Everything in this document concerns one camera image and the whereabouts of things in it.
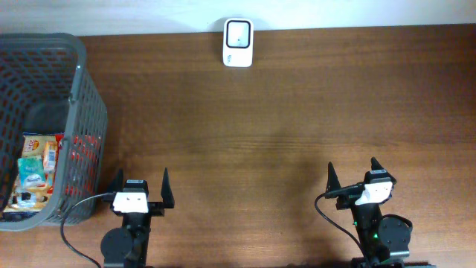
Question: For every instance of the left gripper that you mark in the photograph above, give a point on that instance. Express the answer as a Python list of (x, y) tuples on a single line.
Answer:
[(156, 209)]

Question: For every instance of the yellow chip bag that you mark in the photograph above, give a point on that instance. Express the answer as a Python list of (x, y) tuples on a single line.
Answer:
[(32, 199)]

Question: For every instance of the red snack bag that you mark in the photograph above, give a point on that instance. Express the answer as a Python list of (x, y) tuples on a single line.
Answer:
[(77, 165)]

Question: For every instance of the teal tissue pack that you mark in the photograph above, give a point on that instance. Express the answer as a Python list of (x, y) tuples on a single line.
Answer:
[(31, 172)]

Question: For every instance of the grey plastic basket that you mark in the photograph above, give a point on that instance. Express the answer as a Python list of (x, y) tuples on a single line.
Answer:
[(46, 89)]

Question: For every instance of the small orange carton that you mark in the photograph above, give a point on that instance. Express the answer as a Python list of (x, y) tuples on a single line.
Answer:
[(50, 156)]

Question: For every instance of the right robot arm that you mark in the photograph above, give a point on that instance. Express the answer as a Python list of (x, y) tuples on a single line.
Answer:
[(382, 239)]

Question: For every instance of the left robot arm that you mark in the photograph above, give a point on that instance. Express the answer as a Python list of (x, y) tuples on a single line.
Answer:
[(127, 245)]

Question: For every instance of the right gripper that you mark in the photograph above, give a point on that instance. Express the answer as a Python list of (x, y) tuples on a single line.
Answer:
[(333, 182)]

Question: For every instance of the white barcode scanner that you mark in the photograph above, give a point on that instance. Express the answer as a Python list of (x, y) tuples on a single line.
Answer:
[(238, 42)]

